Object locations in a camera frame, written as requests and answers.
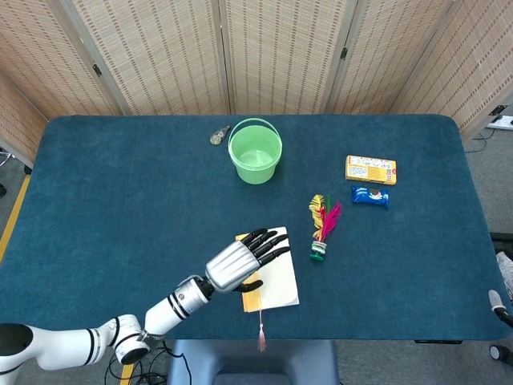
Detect green plastic bucket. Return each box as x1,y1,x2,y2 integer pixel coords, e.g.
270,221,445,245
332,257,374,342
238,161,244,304
227,117,283,186

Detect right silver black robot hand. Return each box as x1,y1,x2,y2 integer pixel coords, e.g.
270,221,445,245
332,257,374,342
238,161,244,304
487,289,513,329

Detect black floor cables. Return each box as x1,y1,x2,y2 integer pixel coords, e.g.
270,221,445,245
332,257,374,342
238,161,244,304
104,340,189,385

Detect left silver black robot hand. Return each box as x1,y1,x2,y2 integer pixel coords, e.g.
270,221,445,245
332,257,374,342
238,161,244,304
204,228,291,294

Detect white power strip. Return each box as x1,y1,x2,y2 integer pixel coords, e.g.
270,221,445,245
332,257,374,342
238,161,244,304
485,115,513,131

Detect thin black power cable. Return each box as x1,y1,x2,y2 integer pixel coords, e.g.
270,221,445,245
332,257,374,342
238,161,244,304
464,128,495,154

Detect blue cookie packet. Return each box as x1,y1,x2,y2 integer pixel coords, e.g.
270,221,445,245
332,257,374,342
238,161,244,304
350,184,390,211

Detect colourful feather shuttlecock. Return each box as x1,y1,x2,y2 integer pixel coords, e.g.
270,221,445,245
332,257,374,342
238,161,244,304
308,193,343,264

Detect dark blue tablecloth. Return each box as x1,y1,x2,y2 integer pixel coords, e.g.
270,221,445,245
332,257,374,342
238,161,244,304
0,114,510,342

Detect light blue tasselled bookmark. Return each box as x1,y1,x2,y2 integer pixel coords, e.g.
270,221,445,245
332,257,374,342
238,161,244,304
257,308,268,353

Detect yellow cardboard box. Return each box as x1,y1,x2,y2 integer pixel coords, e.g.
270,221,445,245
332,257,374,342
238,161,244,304
345,155,398,186

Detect dark blue robot torso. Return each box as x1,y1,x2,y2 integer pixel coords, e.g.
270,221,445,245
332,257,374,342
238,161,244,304
167,339,340,385

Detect white paper notebook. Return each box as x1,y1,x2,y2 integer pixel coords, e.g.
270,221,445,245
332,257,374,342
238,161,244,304
234,226,301,314

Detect small metal keychain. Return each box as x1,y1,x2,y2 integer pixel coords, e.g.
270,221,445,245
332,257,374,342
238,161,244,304
208,124,232,146

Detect woven folding screen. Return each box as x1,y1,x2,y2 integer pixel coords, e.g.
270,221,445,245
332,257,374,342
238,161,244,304
0,0,513,169

